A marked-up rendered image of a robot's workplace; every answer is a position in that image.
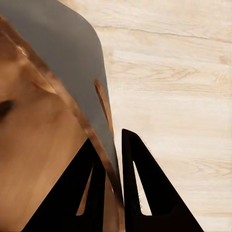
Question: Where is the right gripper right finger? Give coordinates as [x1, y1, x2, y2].
[122, 129, 204, 232]

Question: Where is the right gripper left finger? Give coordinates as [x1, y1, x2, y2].
[22, 138, 106, 232]

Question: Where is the trash can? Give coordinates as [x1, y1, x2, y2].
[0, 0, 126, 232]

